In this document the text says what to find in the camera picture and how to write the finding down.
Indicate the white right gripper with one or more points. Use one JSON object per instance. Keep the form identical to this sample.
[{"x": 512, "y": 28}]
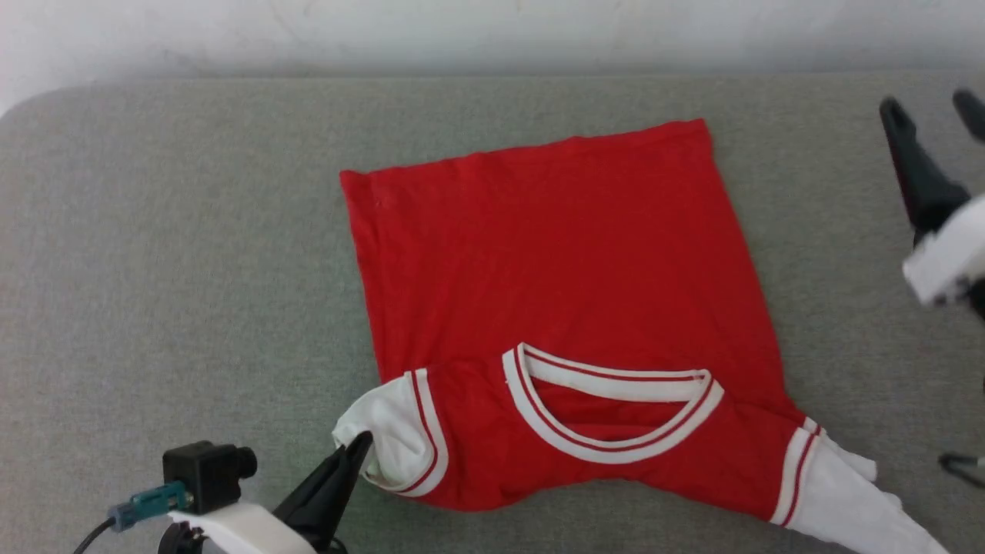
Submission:
[{"x": 950, "y": 258}]

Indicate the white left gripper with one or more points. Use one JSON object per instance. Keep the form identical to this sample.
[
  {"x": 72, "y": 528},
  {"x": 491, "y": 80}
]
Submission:
[{"x": 238, "y": 531}]

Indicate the grey fabric sofa cushion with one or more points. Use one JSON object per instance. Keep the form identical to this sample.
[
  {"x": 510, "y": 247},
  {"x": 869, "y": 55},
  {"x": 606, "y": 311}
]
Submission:
[{"x": 192, "y": 269}]

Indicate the red white-trimmed sports jersey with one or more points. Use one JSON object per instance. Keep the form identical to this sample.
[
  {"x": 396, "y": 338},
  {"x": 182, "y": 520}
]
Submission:
[{"x": 554, "y": 261}]

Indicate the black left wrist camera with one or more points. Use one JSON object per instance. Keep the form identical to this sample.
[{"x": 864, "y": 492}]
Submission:
[{"x": 200, "y": 473}]

